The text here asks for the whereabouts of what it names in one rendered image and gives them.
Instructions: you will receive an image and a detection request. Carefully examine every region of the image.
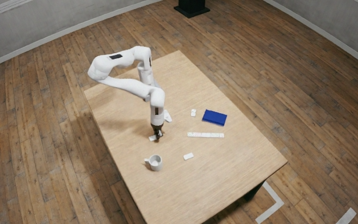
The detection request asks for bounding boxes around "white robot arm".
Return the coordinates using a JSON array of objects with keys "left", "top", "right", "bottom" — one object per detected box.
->
[{"left": 87, "top": 46, "right": 172, "bottom": 126}]

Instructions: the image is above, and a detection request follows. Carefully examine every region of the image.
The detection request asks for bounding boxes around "grey mug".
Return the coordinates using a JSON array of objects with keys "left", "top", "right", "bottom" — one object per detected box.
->
[{"left": 145, "top": 155, "right": 163, "bottom": 171}]

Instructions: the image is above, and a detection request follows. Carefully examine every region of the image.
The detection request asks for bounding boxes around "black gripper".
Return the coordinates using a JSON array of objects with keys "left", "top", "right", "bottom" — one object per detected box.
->
[{"left": 150, "top": 122, "right": 164, "bottom": 139}]

